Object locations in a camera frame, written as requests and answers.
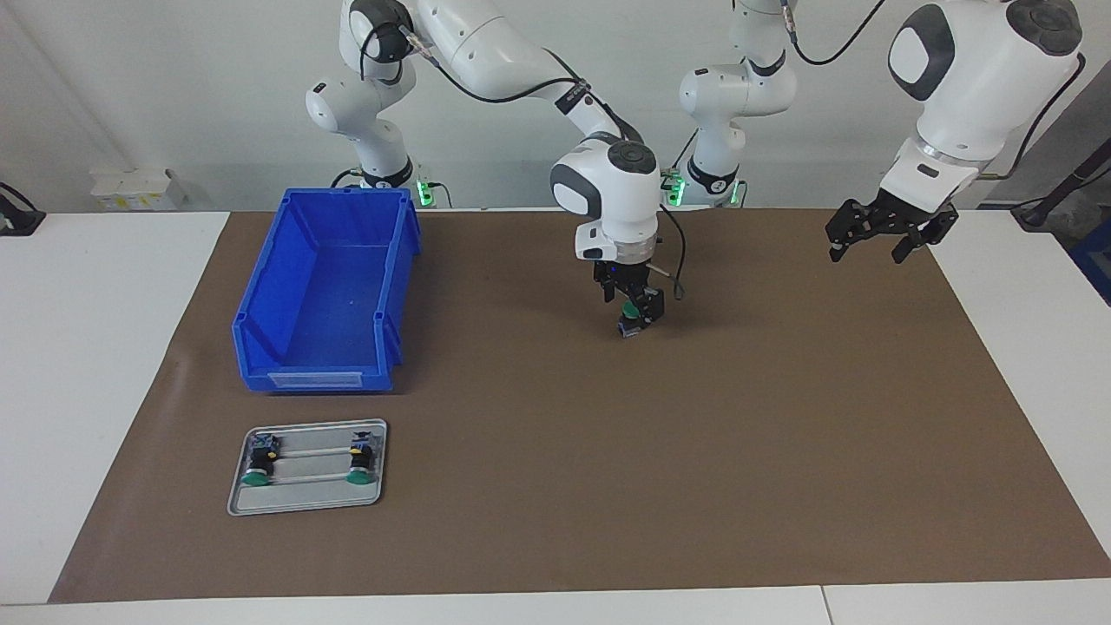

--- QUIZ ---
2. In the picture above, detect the black stand pole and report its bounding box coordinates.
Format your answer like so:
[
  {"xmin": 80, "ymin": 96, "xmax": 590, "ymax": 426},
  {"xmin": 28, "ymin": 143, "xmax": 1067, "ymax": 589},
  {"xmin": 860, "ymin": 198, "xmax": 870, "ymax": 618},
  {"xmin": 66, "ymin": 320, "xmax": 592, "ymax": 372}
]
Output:
[{"xmin": 1011, "ymin": 139, "xmax": 1111, "ymax": 231}]

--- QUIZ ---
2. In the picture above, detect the blue plastic storage bin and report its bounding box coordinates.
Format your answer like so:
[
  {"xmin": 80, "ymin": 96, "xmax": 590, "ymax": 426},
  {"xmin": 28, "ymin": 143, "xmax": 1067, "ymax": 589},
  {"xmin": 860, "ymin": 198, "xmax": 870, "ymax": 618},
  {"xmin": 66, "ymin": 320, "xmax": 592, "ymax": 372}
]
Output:
[{"xmin": 232, "ymin": 187, "xmax": 424, "ymax": 396}]

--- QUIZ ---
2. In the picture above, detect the grey metal tray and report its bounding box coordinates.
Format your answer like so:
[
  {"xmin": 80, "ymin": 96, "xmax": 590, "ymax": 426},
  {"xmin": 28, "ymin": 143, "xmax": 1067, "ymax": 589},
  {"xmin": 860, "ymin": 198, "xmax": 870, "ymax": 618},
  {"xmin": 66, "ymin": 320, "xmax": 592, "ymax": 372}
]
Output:
[{"xmin": 227, "ymin": 418, "xmax": 389, "ymax": 517}]

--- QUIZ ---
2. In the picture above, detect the white wall box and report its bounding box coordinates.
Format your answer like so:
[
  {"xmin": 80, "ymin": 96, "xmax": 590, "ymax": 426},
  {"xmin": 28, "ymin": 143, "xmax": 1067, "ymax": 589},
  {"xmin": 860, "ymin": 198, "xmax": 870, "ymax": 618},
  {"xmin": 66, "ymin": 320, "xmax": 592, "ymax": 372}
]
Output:
[{"xmin": 91, "ymin": 168, "xmax": 187, "ymax": 212}]

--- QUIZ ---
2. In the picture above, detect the blue crate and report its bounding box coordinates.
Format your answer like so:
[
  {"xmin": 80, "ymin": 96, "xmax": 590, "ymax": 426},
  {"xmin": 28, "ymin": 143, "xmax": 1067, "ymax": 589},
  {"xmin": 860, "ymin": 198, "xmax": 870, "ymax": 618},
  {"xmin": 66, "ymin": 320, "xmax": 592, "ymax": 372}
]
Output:
[{"xmin": 1069, "ymin": 217, "xmax": 1111, "ymax": 306}]

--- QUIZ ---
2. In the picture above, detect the black clamp mount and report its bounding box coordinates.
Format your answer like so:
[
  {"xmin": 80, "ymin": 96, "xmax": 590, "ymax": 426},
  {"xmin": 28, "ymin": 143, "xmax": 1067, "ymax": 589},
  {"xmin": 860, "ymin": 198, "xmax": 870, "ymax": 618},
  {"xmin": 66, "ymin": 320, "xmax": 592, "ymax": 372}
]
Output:
[{"xmin": 0, "ymin": 181, "xmax": 46, "ymax": 237}]

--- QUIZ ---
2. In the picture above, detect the brown table mat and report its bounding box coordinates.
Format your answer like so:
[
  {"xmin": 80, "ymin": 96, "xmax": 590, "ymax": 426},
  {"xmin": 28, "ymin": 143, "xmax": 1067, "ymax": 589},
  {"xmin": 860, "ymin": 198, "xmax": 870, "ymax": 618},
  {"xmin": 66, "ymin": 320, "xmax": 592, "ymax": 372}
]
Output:
[{"xmin": 48, "ymin": 207, "xmax": 1111, "ymax": 604}]

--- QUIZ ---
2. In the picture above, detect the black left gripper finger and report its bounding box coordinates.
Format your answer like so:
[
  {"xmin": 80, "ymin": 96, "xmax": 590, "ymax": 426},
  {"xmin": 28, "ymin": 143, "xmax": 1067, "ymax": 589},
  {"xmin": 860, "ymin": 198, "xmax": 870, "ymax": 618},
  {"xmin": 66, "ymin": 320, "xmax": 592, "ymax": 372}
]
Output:
[
  {"xmin": 825, "ymin": 200, "xmax": 886, "ymax": 261},
  {"xmin": 892, "ymin": 213, "xmax": 958, "ymax": 264}
]

